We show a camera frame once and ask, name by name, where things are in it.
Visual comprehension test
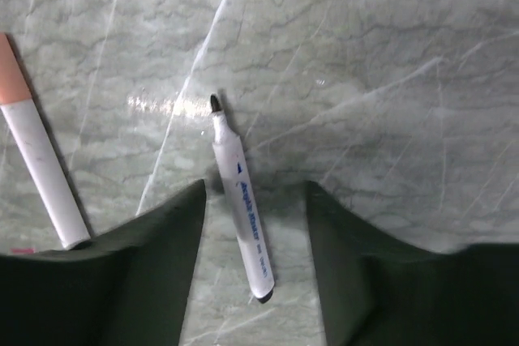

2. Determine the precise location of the white marker black tip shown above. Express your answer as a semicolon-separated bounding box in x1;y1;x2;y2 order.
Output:
210;94;275;304

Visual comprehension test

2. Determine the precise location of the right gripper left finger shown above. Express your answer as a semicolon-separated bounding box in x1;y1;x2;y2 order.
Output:
1;180;206;345

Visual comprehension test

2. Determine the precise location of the white pen orange cap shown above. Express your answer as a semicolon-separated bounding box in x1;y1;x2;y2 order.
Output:
1;33;91;248

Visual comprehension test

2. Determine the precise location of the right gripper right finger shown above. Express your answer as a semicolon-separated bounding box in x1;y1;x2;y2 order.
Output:
305;181;518;345

